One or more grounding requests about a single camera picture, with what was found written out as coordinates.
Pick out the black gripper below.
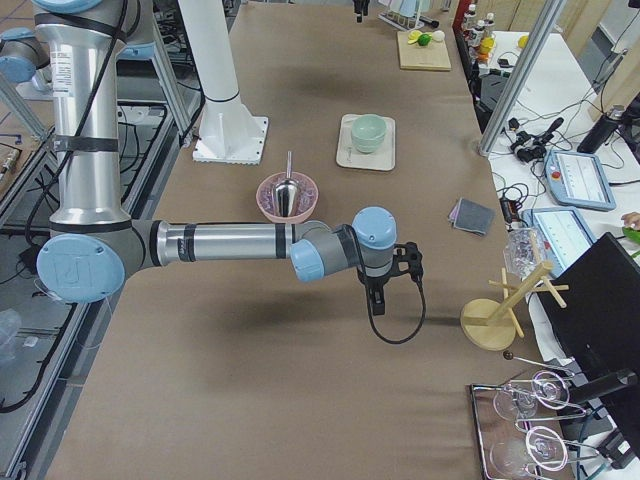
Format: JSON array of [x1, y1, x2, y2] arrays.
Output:
[[358, 271, 393, 316]]

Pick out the green bowl from end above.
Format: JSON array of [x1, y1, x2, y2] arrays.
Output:
[[351, 131, 386, 145]]

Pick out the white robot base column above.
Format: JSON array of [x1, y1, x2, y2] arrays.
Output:
[[179, 0, 269, 165]]

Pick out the green lime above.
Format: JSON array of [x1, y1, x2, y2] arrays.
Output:
[[417, 33, 432, 46]]

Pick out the white garlic bun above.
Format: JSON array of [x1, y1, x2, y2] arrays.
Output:
[[432, 30, 445, 42]]

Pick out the bamboo cutting board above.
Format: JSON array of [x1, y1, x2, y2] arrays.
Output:
[[396, 31, 451, 71]]

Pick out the wooden mug tree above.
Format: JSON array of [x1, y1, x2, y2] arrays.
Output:
[[459, 236, 570, 351]]

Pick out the grey cloth pouch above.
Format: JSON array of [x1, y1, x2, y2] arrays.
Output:
[[448, 198, 495, 236]]

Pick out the pink bowl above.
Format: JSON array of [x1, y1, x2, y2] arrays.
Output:
[[256, 172, 319, 224]]

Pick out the yellow bottle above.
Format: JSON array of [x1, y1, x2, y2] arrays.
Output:
[[477, 33, 495, 57]]

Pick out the metal ice scoop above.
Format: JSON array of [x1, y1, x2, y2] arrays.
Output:
[[272, 151, 300, 217]]

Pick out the green bowl on tray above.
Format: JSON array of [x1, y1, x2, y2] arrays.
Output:
[[353, 143, 381, 154]]

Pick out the white rabbit tray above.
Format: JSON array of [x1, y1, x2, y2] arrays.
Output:
[[336, 114, 396, 171]]

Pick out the wine glass rack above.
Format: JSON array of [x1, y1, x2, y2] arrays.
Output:
[[469, 370, 612, 479]]

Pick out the teach pendant tablet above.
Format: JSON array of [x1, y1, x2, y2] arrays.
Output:
[[522, 206, 596, 277], [544, 150, 616, 211]]

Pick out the black monitor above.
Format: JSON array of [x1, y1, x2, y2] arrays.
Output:
[[535, 232, 640, 386]]

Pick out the seated person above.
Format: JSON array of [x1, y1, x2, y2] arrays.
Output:
[[621, 212, 640, 231]]

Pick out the black water bottle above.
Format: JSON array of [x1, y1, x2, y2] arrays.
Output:
[[577, 105, 626, 154]]

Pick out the black camera mount wrist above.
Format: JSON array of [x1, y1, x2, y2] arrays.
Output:
[[393, 241, 424, 283]]

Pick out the aluminium frame post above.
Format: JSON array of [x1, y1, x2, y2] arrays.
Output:
[[478, 0, 566, 157]]

